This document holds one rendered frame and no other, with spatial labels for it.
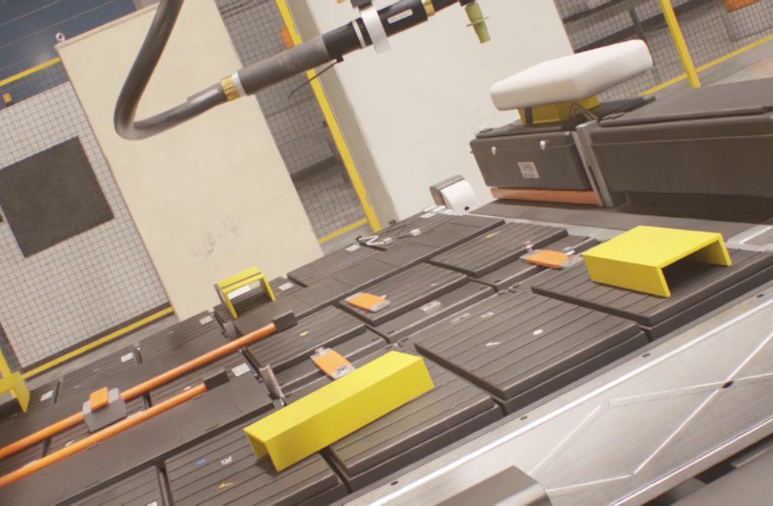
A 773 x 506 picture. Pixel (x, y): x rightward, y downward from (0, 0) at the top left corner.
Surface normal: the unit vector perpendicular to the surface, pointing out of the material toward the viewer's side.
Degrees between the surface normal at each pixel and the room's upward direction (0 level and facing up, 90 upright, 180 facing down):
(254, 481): 0
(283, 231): 90
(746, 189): 90
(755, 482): 0
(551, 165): 90
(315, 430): 90
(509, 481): 0
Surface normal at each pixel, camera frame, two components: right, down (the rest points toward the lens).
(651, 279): -0.89, 0.41
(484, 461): 0.23, 0.07
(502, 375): -0.39, -0.91
